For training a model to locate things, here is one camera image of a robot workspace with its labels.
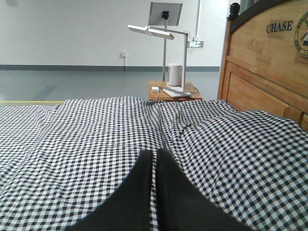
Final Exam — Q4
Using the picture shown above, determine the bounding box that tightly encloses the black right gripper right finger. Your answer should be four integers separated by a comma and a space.
156, 149, 251, 231

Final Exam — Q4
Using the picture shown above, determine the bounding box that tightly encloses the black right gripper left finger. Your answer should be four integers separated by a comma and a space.
66, 151, 153, 231

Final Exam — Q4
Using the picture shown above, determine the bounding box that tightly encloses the wooden bed headboard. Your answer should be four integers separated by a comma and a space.
218, 0, 308, 129

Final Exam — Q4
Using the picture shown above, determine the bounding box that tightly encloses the black white checkered bedsheet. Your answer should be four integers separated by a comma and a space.
0, 96, 308, 231

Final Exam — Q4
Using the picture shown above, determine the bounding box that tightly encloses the wooden bedside table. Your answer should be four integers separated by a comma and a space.
148, 81, 203, 102

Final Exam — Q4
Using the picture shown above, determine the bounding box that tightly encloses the white charger adapter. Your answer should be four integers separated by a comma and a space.
152, 87, 160, 93

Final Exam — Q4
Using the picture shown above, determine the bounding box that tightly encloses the white cylindrical speaker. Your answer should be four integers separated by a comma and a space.
167, 63, 182, 87

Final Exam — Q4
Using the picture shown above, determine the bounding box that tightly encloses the green exit sign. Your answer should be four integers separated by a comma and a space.
188, 40, 204, 48

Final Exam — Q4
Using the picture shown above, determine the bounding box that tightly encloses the grey panel on pole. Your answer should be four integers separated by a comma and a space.
146, 2, 183, 81

